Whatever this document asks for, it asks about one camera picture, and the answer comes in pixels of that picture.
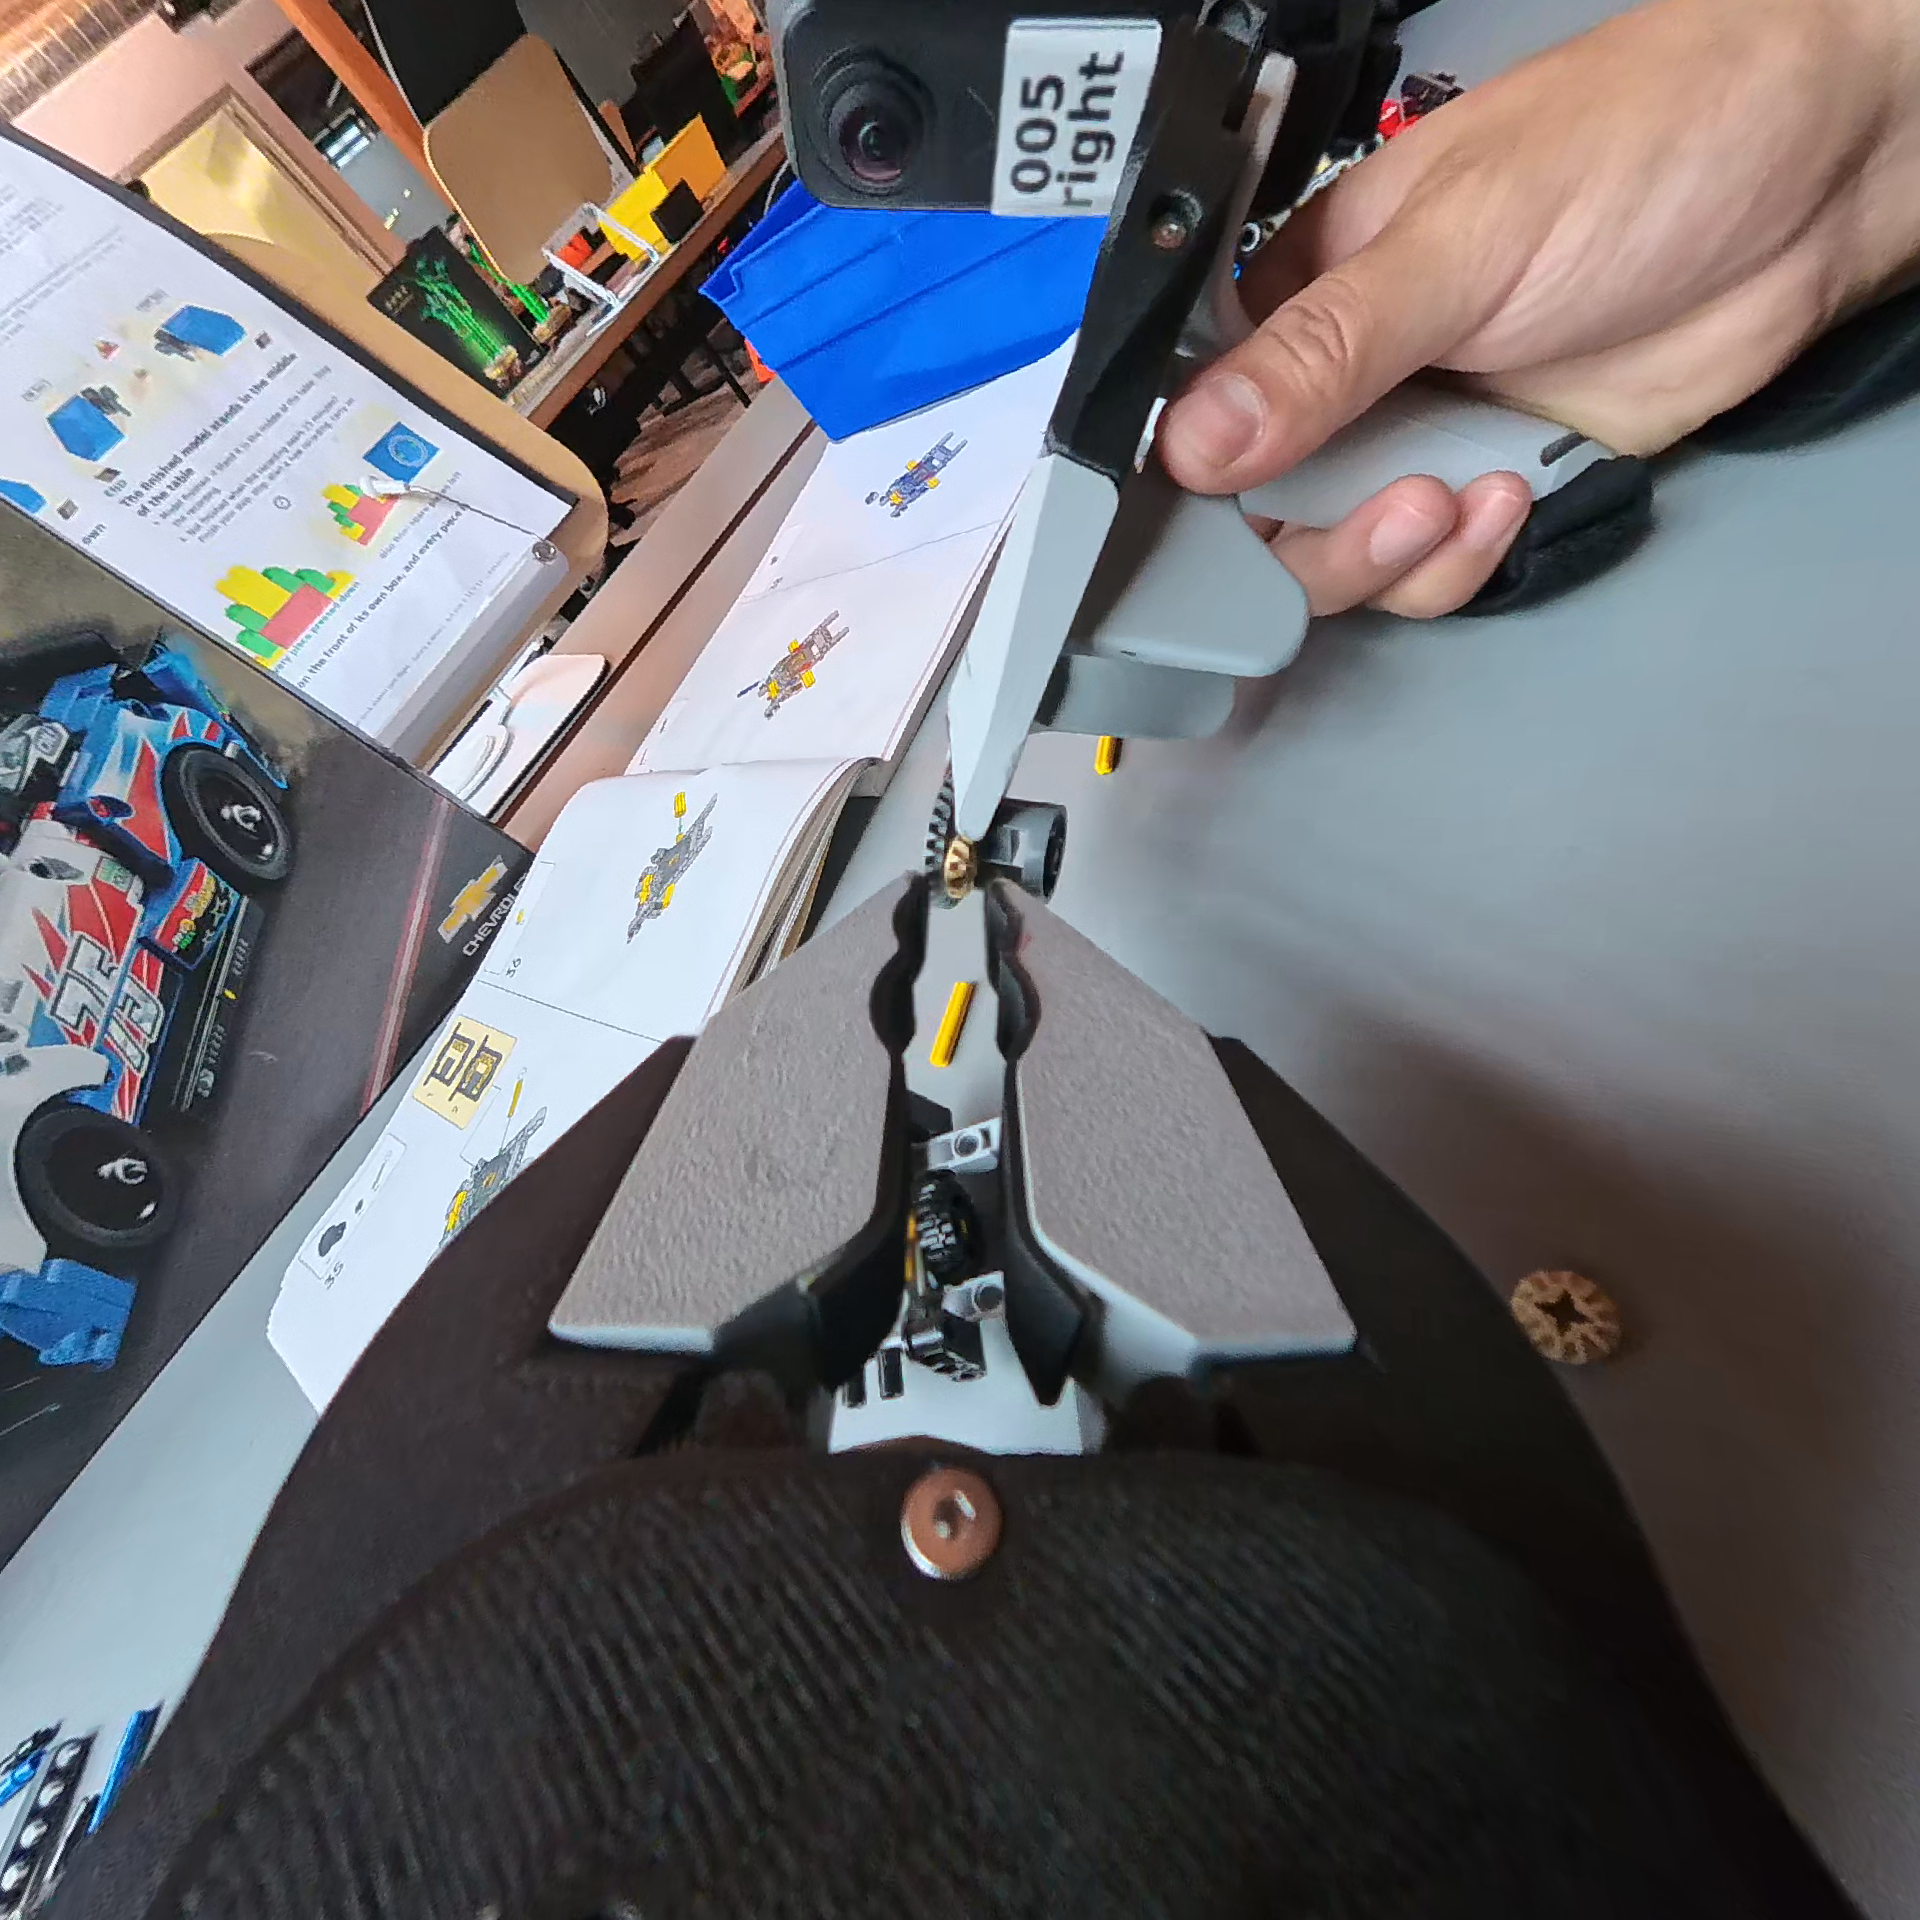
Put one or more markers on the tan lego bevel gear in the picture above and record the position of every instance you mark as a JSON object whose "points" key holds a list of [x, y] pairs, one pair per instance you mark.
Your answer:
{"points": [[1569, 1317], [960, 870]]}

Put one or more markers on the grey lego differential housing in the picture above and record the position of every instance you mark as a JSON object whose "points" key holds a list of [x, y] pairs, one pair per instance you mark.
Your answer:
{"points": [[1028, 848]]}

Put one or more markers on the white flat tray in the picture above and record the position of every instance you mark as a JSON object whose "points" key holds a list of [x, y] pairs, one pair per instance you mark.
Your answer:
{"points": [[540, 704]]}

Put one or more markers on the grey lego frame assembly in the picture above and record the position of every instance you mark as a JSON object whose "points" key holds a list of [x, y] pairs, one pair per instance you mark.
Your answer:
{"points": [[943, 1223]]}

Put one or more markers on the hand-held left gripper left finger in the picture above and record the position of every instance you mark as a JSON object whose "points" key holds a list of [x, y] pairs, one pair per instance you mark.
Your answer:
{"points": [[750, 1185]]}

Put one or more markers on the lego instruction booklet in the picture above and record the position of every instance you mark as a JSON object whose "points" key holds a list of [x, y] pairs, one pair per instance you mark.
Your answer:
{"points": [[630, 839]]}

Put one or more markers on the black lego set box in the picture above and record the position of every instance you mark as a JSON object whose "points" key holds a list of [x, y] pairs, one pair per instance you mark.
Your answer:
{"points": [[347, 930]]}

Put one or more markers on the multicolour lego model section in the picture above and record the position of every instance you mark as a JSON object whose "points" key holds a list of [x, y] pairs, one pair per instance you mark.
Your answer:
{"points": [[1395, 105]]}

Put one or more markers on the dark box green print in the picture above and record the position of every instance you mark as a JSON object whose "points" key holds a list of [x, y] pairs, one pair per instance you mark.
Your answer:
{"points": [[452, 317]]}

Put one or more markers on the instruction sign stand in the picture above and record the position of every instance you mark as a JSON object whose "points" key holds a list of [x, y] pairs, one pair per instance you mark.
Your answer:
{"points": [[224, 376]]}

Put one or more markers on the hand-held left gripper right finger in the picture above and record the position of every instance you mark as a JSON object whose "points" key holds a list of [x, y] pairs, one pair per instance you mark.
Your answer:
{"points": [[1172, 1185]]}

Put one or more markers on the person's right hand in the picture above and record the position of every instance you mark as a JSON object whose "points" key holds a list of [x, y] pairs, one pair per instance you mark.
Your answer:
{"points": [[1576, 240]]}

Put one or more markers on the beige rounded board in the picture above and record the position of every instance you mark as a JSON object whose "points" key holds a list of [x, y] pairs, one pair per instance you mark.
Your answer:
{"points": [[518, 136]]}

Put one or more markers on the yellow box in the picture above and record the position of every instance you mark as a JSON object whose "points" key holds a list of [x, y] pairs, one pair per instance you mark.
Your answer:
{"points": [[652, 195]]}

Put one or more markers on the blue plastic bin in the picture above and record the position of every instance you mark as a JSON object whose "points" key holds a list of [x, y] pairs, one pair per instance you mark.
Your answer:
{"points": [[901, 317]]}

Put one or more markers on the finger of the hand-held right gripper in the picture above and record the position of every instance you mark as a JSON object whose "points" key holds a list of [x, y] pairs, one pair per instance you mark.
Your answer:
{"points": [[1036, 600]]}

